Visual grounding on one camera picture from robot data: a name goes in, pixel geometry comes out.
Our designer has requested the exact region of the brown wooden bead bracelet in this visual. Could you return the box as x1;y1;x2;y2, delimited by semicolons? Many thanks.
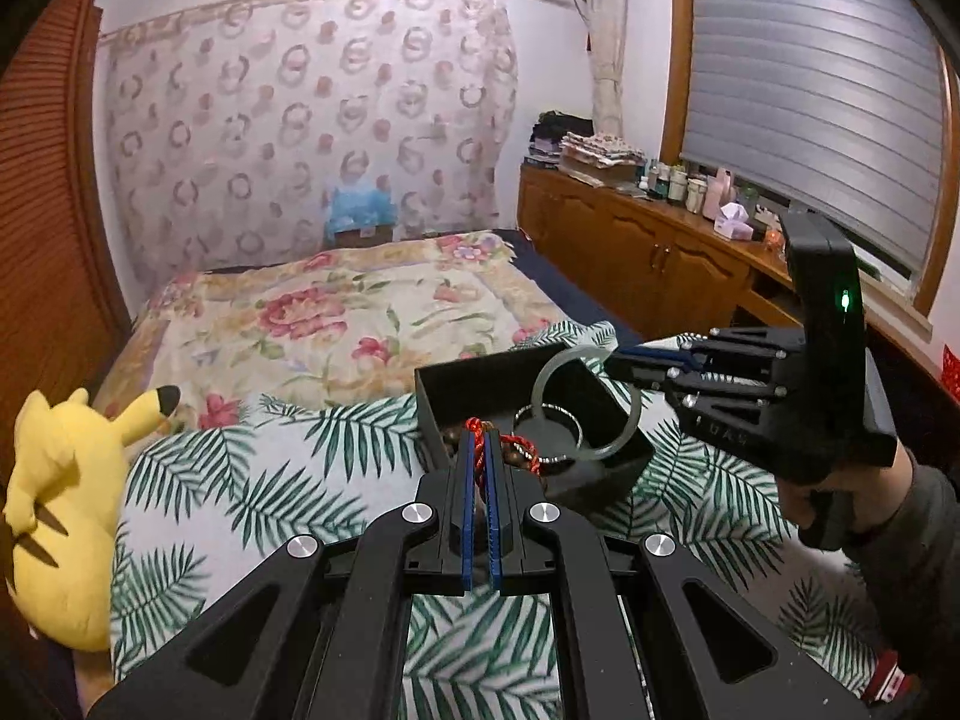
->
437;418;554;478

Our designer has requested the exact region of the silver metal bangle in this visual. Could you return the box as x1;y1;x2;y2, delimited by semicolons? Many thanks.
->
512;403;584;463

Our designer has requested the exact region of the pale green jade bangle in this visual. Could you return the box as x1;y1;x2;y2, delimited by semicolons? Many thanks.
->
529;343;652;468

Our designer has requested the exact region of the black jewelry box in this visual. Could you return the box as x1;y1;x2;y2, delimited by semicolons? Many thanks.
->
415;343;654;512

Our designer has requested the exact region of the right hand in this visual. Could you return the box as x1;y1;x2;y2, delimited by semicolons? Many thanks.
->
776;442;914;533

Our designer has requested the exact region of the wooden sideboard cabinet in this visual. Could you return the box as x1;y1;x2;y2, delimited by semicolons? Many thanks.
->
517;166;802;340

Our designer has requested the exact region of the pink tissue box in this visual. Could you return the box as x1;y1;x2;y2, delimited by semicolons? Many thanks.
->
713;202;754;241

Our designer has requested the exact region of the stack of folded clothes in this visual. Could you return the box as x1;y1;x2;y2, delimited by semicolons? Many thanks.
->
524;110;647;187

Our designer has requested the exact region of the palm leaf print cloth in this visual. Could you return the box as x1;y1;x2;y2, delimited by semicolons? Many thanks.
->
93;325;878;718

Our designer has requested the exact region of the floral bed quilt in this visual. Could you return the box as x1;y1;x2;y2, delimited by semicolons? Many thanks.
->
92;227;625;436

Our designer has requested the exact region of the grey window blind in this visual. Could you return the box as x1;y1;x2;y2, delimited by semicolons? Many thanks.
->
680;0;944;277

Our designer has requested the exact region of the blue plush toy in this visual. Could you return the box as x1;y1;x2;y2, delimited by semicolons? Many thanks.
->
325;184;397;236

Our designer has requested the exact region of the yellow pikachu plush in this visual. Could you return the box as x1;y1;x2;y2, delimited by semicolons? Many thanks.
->
2;385;181;652

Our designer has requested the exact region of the wooden louvered wardrobe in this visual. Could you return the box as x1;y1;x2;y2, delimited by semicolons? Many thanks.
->
2;0;132;465

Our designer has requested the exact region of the patterned lace curtain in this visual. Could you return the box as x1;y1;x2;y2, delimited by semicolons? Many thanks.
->
104;0;517;289

